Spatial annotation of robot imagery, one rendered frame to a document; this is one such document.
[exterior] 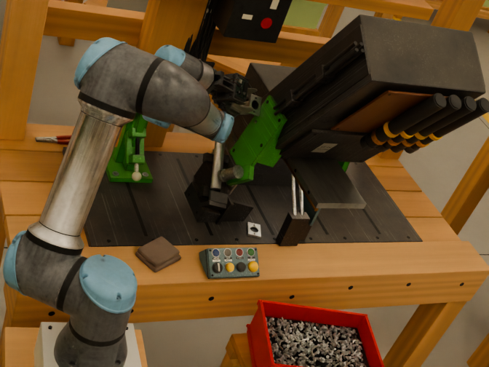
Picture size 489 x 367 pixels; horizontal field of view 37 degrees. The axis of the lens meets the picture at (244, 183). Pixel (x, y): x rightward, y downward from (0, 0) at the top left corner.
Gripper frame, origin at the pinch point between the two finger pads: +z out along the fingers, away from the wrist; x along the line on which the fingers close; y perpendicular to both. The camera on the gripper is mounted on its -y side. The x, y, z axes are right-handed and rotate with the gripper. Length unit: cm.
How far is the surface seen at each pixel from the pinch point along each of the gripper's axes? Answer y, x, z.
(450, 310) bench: 22, -44, 91
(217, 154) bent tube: -10.6, -13.1, 2.0
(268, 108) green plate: 6.2, -0.9, 1.7
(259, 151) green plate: 4.7, -12.9, 2.2
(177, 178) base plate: -28.6, -19.1, 4.7
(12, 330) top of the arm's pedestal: -16, -69, -49
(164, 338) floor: -83, -68, 62
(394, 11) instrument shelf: 25, 37, 30
